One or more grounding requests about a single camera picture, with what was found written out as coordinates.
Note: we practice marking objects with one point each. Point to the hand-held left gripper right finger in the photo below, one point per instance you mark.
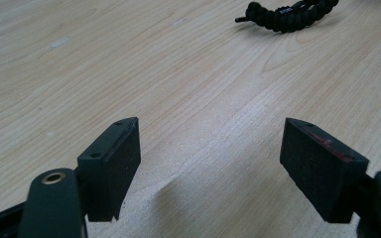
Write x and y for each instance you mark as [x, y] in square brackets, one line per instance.
[317, 175]

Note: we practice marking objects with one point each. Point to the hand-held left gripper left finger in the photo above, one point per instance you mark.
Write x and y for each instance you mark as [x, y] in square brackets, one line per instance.
[110, 178]

